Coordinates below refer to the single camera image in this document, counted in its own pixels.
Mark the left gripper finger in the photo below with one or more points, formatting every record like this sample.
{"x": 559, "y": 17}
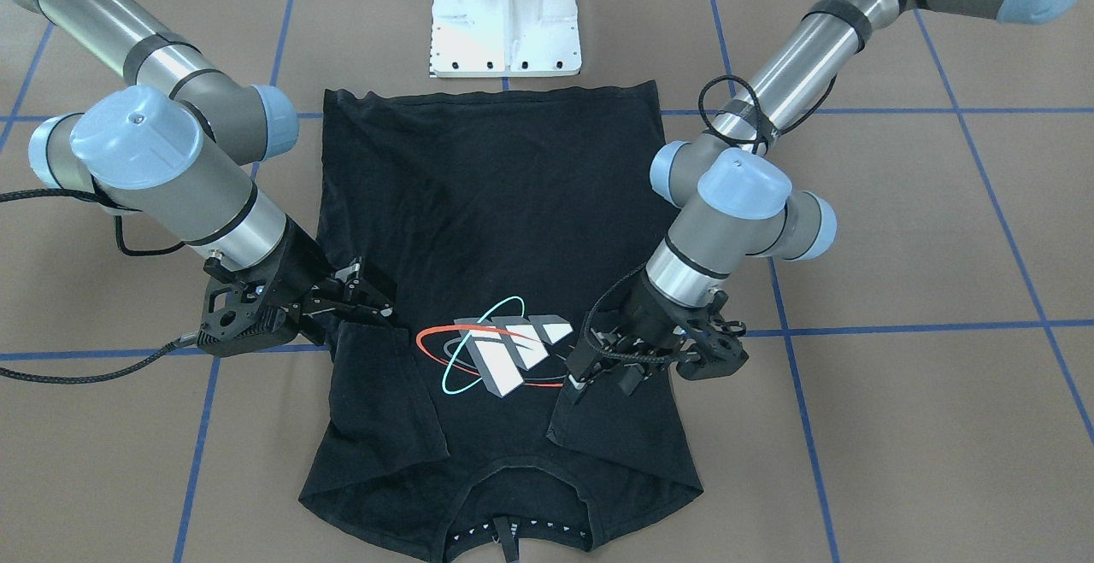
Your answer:
{"x": 630, "y": 373}
{"x": 585, "y": 362}

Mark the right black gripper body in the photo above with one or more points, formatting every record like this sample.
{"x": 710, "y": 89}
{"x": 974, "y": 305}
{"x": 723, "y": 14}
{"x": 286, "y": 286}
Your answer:
{"x": 301, "y": 268}

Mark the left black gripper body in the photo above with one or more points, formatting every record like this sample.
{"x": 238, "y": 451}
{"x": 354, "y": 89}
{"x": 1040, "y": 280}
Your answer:
{"x": 643, "y": 317}

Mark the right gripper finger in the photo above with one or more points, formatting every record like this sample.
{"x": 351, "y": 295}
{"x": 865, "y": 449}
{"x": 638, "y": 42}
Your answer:
{"x": 366, "y": 313}
{"x": 361, "y": 285}

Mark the black graphic t-shirt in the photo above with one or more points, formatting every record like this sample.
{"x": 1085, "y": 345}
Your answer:
{"x": 500, "y": 218}

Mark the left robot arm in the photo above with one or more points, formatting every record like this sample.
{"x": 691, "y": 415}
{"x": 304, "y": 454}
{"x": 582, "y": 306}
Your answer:
{"x": 735, "y": 204}

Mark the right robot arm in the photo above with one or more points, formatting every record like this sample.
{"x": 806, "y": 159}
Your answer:
{"x": 175, "y": 144}

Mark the brown paper table cover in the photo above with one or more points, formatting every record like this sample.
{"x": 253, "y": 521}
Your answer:
{"x": 920, "y": 393}

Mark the white camera mast base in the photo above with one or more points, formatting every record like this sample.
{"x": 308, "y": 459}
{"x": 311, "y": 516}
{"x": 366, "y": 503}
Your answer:
{"x": 505, "y": 39}

